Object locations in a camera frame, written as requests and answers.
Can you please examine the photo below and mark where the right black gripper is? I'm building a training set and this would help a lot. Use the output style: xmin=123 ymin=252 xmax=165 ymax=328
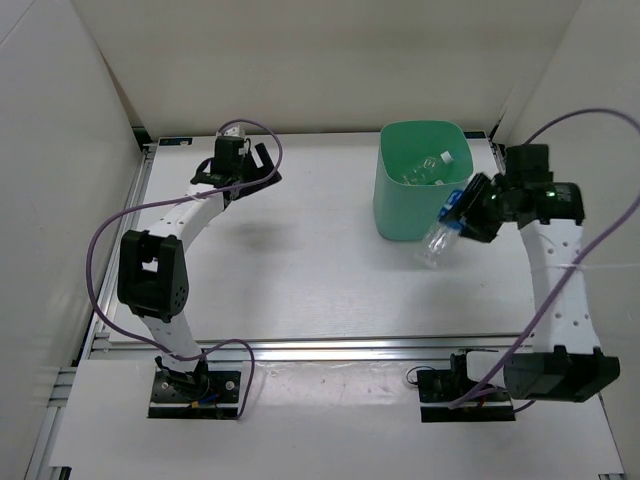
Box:
xmin=439 ymin=173 xmax=516 ymax=244

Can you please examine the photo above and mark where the blue label plastic bottle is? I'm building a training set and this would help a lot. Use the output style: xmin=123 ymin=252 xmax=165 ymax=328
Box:
xmin=415 ymin=189 xmax=464 ymax=269

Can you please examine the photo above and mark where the clear bottle white cap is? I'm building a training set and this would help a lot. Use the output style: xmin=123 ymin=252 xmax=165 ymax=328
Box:
xmin=401 ymin=151 xmax=454 ymax=186

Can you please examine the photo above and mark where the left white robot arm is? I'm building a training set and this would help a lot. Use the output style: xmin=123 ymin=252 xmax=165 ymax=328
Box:
xmin=117 ymin=135 xmax=281 ymax=400

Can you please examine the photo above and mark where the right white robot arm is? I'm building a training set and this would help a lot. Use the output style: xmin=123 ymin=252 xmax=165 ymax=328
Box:
xmin=443 ymin=174 xmax=620 ymax=403

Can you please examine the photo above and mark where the green plastic bin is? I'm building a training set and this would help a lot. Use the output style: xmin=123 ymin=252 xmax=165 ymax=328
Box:
xmin=373 ymin=120 xmax=474 ymax=242

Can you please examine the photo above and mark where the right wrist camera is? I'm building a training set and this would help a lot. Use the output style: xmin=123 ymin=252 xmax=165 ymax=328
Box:
xmin=505 ymin=144 xmax=553 ymax=184

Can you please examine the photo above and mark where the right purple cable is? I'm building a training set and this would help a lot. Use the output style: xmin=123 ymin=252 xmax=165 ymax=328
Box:
xmin=448 ymin=107 xmax=640 ymax=412

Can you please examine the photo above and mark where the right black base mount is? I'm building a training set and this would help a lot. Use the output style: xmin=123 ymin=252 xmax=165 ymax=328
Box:
xmin=405 ymin=350 xmax=516 ymax=424

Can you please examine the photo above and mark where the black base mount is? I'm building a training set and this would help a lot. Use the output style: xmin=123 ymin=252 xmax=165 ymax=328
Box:
xmin=405 ymin=350 xmax=516 ymax=424
xmin=147 ymin=356 xmax=242 ymax=420

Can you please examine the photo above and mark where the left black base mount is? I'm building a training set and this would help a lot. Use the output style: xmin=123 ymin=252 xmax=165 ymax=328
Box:
xmin=147 ymin=356 xmax=242 ymax=420

